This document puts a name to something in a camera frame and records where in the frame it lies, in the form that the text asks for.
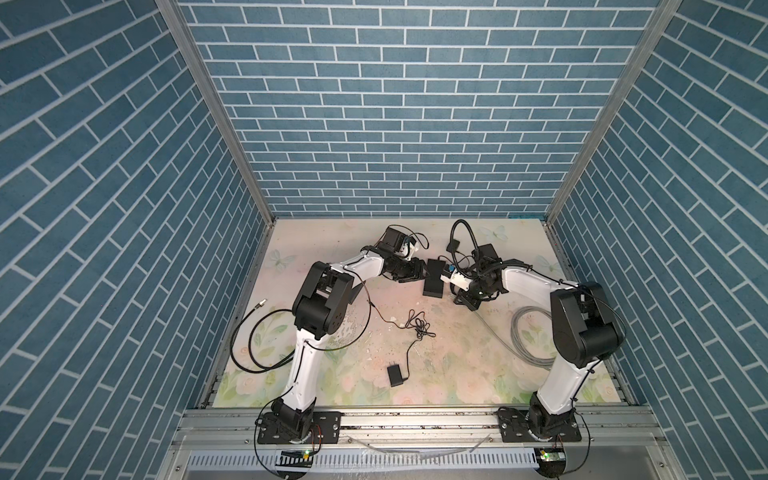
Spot black ribbed network switch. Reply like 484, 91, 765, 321
423, 259, 446, 299

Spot black adapter cord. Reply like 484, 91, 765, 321
359, 296, 437, 382

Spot grey ethernet cable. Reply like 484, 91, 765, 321
473, 304, 556, 369

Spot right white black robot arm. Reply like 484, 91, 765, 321
441, 259, 625, 417

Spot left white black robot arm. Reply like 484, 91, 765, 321
271, 249, 426, 436

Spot black loose power adapter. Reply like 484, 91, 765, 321
386, 364, 406, 387

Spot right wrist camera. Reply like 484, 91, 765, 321
442, 244, 501, 288

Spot black power adapter near switch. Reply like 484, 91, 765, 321
446, 239, 460, 254

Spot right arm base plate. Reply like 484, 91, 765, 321
496, 407, 582, 443

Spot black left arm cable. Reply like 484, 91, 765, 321
229, 299, 373, 376

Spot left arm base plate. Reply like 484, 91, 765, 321
256, 411, 342, 445

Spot aluminium front rail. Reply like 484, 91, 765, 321
171, 404, 666, 450

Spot white slotted cable duct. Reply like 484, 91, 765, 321
187, 448, 539, 473

